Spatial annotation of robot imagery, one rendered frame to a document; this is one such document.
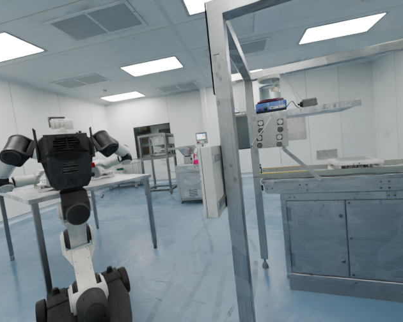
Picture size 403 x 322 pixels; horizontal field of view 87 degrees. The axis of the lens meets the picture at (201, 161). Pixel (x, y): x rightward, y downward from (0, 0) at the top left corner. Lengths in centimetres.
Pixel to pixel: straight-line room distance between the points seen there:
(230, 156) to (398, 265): 136
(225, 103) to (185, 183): 344
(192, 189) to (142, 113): 418
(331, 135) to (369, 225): 562
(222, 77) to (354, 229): 130
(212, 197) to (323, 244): 112
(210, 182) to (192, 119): 631
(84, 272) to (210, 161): 124
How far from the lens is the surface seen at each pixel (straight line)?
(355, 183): 160
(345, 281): 187
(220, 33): 93
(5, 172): 158
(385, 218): 175
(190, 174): 414
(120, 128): 803
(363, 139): 753
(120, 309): 166
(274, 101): 154
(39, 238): 208
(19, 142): 147
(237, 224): 90
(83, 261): 175
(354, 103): 154
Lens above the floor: 111
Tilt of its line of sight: 4 degrees down
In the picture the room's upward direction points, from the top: 6 degrees counter-clockwise
